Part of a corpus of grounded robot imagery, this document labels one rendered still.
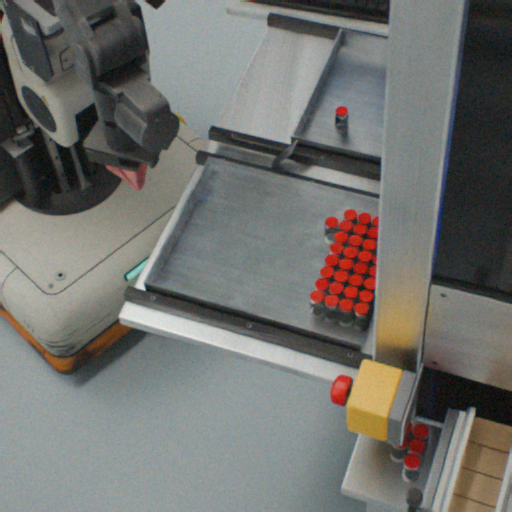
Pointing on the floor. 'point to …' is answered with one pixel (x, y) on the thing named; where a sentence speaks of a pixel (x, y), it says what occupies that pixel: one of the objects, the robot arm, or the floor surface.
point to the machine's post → (414, 172)
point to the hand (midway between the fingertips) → (139, 183)
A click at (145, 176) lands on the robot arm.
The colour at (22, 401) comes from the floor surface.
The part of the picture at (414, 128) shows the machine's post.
